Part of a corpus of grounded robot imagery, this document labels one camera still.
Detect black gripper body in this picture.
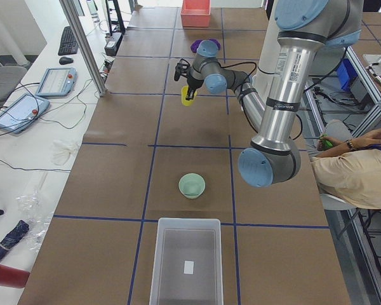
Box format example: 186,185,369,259
187,74,203,92

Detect pale green bowl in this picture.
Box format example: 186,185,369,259
178,173,206,199

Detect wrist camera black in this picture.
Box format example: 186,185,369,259
174,58,191,81

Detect pink plastic bin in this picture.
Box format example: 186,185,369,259
180,0,211,27

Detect yellow plastic cup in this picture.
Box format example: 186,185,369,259
181,85,194,107

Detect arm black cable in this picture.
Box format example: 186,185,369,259
217,61,258,96

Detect purple cloth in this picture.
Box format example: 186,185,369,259
190,38,222,53

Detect grey office chair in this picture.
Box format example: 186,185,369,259
0,66,27,105

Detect black computer mouse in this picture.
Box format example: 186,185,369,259
58,57,74,65

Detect teach pendant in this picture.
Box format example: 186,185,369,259
36,67,77,98
0,93,50,133

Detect red bottle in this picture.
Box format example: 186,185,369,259
0,264,30,288

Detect dark folded umbrella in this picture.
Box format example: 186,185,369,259
0,220,29,261

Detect far teach pendant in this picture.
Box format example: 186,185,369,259
36,67,77,98

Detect aluminium frame post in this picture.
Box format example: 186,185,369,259
59,0,107,97

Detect black keyboard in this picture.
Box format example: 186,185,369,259
58,26,78,56

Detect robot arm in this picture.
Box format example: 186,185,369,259
235,1,363,187
174,40,265,132

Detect blue storage bin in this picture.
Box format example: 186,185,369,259
337,58,358,92

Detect near teach pendant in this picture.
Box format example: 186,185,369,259
0,93,50,133

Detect crumpled clear plastic wrap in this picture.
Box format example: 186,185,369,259
16,187,55,253

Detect black box device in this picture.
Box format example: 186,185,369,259
104,32,123,57

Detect clear plastic box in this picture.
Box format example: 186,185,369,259
149,217,224,304

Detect seated person beige shirt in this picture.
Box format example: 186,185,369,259
311,128,381,210

